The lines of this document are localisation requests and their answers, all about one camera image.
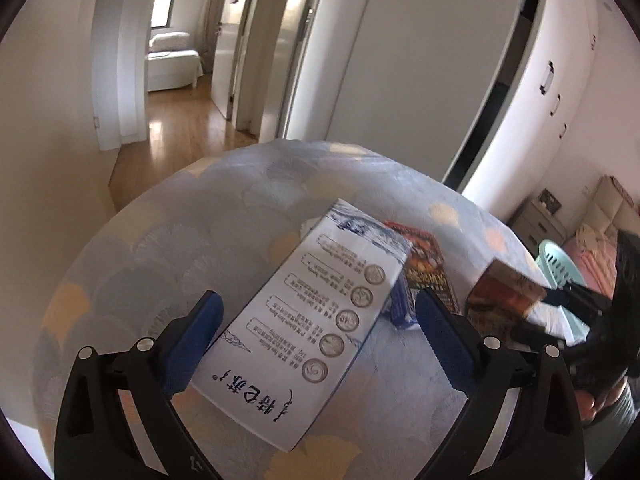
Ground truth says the person's right hand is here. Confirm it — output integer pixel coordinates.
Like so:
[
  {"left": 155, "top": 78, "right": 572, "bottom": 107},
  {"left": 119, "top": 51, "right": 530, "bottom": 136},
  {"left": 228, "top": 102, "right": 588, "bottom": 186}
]
[{"left": 574, "top": 382, "right": 627, "bottom": 426}]

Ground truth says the beige nightstand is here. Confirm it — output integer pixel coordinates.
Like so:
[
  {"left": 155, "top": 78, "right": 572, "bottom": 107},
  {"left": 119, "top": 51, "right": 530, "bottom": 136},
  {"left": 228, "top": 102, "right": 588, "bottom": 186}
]
[{"left": 508, "top": 195, "right": 569, "bottom": 252}]

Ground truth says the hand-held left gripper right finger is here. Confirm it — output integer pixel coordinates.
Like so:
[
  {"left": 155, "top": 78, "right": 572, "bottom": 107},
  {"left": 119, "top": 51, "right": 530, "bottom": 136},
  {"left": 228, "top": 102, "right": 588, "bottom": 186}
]
[{"left": 415, "top": 287, "right": 586, "bottom": 480}]

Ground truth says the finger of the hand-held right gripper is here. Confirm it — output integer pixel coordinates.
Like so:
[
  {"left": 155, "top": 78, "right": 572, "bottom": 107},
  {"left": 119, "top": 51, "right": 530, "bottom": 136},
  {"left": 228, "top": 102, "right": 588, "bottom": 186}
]
[
  {"left": 509, "top": 320, "right": 567, "bottom": 349},
  {"left": 542, "top": 279, "right": 614, "bottom": 311}
]

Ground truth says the bed with pink sheet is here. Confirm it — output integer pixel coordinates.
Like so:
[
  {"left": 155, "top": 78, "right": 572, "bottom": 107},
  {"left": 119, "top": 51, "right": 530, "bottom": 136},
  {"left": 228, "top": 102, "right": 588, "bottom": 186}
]
[{"left": 562, "top": 175, "right": 640, "bottom": 303}]

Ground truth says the dark red snack packet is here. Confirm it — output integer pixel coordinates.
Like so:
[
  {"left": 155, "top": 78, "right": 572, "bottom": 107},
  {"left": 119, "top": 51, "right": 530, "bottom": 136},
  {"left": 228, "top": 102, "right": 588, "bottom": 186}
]
[{"left": 384, "top": 219, "right": 460, "bottom": 314}]

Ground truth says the blue striped wrapper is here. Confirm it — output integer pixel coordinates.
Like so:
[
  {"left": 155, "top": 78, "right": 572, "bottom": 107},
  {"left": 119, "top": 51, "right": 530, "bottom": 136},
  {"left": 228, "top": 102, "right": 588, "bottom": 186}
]
[{"left": 384, "top": 279, "right": 419, "bottom": 329}]

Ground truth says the dark framed window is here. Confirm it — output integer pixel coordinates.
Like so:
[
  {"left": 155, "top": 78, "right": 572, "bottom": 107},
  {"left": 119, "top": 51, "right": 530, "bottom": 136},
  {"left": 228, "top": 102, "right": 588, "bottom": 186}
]
[{"left": 149, "top": 0, "right": 180, "bottom": 30}]

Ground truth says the small brown snack packet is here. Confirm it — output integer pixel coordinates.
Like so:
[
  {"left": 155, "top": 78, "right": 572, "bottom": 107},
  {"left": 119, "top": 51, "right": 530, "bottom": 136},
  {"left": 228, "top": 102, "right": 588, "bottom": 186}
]
[{"left": 464, "top": 258, "right": 547, "bottom": 337}]

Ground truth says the dark picture frame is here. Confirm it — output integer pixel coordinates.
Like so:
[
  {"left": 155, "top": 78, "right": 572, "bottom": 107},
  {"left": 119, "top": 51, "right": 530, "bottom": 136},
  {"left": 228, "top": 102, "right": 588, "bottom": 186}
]
[{"left": 537, "top": 188, "right": 562, "bottom": 214}]

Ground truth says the white sliding door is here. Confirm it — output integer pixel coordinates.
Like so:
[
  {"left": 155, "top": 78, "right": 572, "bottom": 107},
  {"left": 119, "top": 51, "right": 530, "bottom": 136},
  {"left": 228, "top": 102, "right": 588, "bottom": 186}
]
[{"left": 282, "top": 0, "right": 532, "bottom": 196}]

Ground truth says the white bed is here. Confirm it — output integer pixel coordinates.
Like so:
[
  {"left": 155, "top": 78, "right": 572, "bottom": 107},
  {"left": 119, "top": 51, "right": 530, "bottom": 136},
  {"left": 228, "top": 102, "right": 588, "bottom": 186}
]
[{"left": 145, "top": 31, "right": 205, "bottom": 93}]

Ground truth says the white wardrobe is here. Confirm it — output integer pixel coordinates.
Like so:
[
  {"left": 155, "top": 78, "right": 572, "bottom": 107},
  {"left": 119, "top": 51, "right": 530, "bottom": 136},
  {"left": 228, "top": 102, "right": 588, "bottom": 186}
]
[{"left": 442, "top": 0, "right": 602, "bottom": 211}]

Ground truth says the light blue laundry basket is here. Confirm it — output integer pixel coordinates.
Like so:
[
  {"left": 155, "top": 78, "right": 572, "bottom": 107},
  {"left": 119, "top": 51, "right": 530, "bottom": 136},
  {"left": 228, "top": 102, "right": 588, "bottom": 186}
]
[{"left": 537, "top": 239, "right": 595, "bottom": 343}]

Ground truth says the white blue milk carton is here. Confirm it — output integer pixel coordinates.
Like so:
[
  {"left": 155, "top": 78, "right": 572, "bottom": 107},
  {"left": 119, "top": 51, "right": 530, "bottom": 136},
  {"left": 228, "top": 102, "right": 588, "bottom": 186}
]
[{"left": 192, "top": 198, "right": 412, "bottom": 452}]

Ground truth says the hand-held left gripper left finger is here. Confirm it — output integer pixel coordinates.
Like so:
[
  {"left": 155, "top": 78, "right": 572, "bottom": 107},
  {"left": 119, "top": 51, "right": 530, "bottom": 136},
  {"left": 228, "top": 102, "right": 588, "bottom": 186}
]
[{"left": 54, "top": 290, "right": 226, "bottom": 480}]

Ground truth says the person's right forearm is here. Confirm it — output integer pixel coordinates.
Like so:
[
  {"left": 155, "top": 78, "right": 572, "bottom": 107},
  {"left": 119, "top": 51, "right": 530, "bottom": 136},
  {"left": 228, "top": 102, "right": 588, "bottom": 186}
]
[{"left": 582, "top": 384, "right": 640, "bottom": 480}]

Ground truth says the white room door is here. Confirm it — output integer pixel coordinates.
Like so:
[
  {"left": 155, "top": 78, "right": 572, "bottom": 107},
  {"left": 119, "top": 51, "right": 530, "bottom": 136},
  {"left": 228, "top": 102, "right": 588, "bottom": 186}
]
[{"left": 209, "top": 0, "right": 253, "bottom": 122}]

